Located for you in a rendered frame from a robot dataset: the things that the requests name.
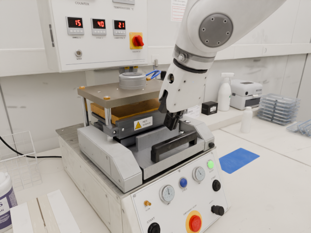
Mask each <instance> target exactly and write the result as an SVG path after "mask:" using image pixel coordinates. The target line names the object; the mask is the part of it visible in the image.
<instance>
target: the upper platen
mask: <svg viewBox="0 0 311 233"><path fill-rule="evenodd" d="M158 99H159V98H153V99H149V100H145V101H140V102H136V103H132V104H126V105H122V106H118V107H113V108H111V111H112V123H113V124H114V125H115V121H117V120H121V119H125V118H128V117H132V116H136V115H140V114H143V113H147V112H150V111H154V110H157V109H158V108H159V106H160V104H161V103H159V102H158ZM90 105H91V111H92V112H91V113H92V116H94V117H95V118H97V119H99V120H100V121H102V122H103V123H106V119H105V108H104V107H102V106H100V105H98V104H96V103H90Z"/></svg>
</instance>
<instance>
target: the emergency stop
mask: <svg viewBox="0 0 311 233"><path fill-rule="evenodd" d="M189 228H190V230H191V231H193V232H197V231H199V229H200V228H201V218H200V217H199V216H198V215H193V216H192V217H191V218H190V221H189Z"/></svg>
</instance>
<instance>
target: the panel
mask: <svg viewBox="0 0 311 233"><path fill-rule="evenodd" d="M209 161H212V162H213V163H214V166H213V168H210V167H209V165H208V163H209ZM196 166H201V167H202V168H203V169H204V171H205V178H204V179H203V180H202V181H201V182H198V181H195V180H194V178H193V170H194V168H195V167H196ZM182 178H185V179H186V180H187V186H186V187H185V188H183V187H181V185H180V181H181V179H182ZM215 181H219V182H220V183H221V188H220V190H215V189H214V182H215ZM165 184H169V185H171V186H172V187H173V188H174V191H175V196H174V198H173V200H172V201H170V202H163V201H162V200H161V198H160V189H161V187H162V186H163V185H165ZM131 199H132V202H133V206H134V209H135V212H136V216H137V220H138V224H139V227H140V230H141V233H149V230H150V228H151V226H152V225H154V224H157V225H159V226H160V229H161V231H160V233H203V232H204V231H205V230H206V229H207V228H208V227H209V226H210V225H211V224H212V223H214V222H215V221H216V220H217V219H218V218H219V217H220V216H219V215H216V214H215V213H212V212H211V206H213V205H215V206H216V205H218V206H222V207H223V208H224V212H226V211H227V210H228V209H229V206H228V203H227V200H226V196H225V192H224V189H223V185H222V181H221V178H220V175H219V171H218V167H217V163H216V160H215V157H214V153H213V150H212V151H210V152H208V153H206V154H204V155H203V156H201V157H199V158H197V159H195V160H193V161H192V162H190V163H188V164H186V165H184V166H182V167H181V168H179V169H177V170H175V171H173V172H171V173H169V174H168V175H166V176H164V177H162V178H160V179H158V180H156V181H154V182H152V183H151V184H149V185H147V186H145V187H143V188H141V189H140V190H138V191H136V192H134V193H132V194H131ZM193 215H198V216H199V217H200V218H201V228H200V229H199V231H197V232H193V231H191V230H190V228H189V221H190V218H191V217H192V216H193Z"/></svg>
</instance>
